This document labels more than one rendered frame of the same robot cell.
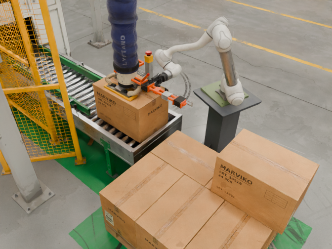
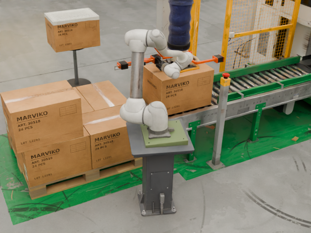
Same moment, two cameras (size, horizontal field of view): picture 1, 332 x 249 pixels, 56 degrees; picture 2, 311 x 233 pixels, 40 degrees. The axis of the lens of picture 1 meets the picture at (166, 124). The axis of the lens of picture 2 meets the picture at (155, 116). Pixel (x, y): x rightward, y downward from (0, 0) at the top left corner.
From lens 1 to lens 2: 496 cm
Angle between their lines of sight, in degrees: 85
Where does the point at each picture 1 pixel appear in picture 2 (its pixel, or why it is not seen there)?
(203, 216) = not seen: hidden behind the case
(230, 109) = (132, 128)
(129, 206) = (88, 87)
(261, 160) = (43, 92)
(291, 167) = (23, 101)
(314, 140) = not seen: outside the picture
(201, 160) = (101, 121)
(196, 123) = (209, 202)
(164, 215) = not seen: hidden behind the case
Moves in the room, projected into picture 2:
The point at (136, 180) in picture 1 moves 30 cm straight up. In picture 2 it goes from (106, 92) to (105, 67)
